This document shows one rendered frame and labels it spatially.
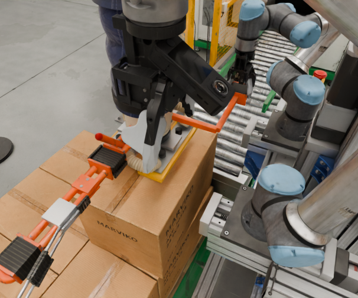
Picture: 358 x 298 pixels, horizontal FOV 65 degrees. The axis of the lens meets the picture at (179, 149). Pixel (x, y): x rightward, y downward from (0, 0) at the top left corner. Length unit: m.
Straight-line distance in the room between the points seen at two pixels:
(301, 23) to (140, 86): 0.69
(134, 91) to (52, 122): 2.77
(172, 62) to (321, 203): 0.43
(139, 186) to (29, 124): 2.23
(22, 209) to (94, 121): 1.49
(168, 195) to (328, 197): 0.64
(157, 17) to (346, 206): 0.48
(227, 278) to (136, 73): 1.51
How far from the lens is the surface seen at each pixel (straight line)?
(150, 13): 0.33
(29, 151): 2.91
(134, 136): 0.40
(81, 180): 0.87
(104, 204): 1.12
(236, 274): 1.78
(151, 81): 0.36
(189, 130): 1.16
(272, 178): 0.78
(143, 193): 1.12
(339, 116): 0.91
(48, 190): 1.78
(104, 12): 0.83
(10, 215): 1.76
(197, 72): 0.36
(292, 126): 1.23
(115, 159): 0.90
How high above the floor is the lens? 1.84
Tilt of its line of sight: 45 degrees down
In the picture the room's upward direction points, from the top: straight up
